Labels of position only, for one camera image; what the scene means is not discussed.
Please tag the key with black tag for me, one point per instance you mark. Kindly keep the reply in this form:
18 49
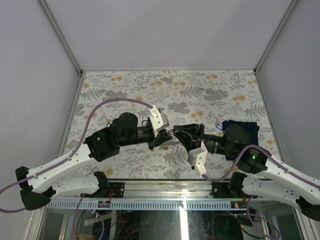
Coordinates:
109 120

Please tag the aluminium front rail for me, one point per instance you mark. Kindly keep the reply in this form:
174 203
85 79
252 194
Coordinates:
172 188

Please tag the key with blue tag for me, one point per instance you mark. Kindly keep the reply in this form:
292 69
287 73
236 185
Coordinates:
220 127

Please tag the dark blue cloth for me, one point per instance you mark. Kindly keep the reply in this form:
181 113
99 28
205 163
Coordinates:
251 128

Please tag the slotted cable duct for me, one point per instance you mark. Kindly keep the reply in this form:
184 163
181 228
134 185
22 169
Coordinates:
119 204

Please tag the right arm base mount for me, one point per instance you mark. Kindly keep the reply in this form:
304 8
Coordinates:
228 190

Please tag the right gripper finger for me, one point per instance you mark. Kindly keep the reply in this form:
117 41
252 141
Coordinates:
187 129
187 140

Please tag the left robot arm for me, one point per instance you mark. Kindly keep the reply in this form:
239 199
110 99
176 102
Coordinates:
40 185

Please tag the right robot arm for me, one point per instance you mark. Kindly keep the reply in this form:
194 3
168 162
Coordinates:
259 173

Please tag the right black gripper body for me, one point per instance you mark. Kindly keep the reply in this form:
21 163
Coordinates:
199 138

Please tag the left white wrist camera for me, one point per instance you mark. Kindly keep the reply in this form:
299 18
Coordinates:
158 120

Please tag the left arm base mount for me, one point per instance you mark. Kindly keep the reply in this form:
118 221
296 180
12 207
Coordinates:
115 190

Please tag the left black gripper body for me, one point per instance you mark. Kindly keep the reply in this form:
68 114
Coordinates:
153 143

